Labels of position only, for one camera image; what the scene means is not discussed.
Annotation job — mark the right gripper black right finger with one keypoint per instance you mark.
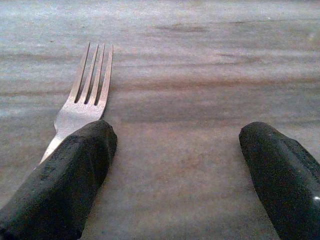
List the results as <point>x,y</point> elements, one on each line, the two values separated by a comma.
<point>287,180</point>

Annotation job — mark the silver metal fork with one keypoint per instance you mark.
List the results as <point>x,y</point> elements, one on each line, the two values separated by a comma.
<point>80,112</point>

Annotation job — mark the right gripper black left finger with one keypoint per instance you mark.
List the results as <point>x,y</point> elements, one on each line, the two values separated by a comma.
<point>62,180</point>

